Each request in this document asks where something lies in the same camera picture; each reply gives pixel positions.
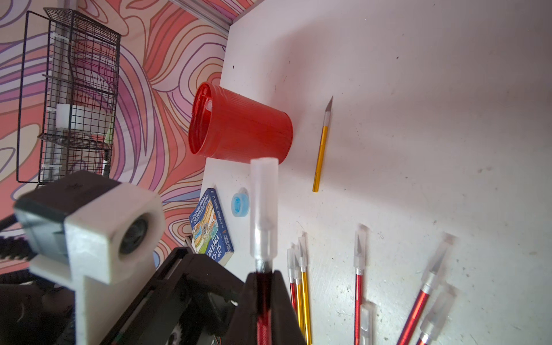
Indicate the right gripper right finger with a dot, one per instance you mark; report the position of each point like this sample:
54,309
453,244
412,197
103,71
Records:
284,324

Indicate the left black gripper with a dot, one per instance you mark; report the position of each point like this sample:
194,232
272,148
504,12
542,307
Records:
190,299

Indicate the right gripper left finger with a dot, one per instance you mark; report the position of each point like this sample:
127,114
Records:
243,326

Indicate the clear protective cap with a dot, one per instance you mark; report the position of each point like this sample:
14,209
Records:
366,324

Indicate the gold carving knife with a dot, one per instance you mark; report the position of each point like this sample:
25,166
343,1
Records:
303,264
299,294
322,146

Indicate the red carving knife short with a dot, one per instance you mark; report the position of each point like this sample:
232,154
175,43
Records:
436,318

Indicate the treehouse storey book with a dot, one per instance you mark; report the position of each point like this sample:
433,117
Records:
210,234

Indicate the blue tape roll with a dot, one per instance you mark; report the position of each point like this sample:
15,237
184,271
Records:
240,203

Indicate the red pen cup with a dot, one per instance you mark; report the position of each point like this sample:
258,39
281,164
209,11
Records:
228,126

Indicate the black wire basket left wall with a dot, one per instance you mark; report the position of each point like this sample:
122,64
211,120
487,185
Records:
75,62

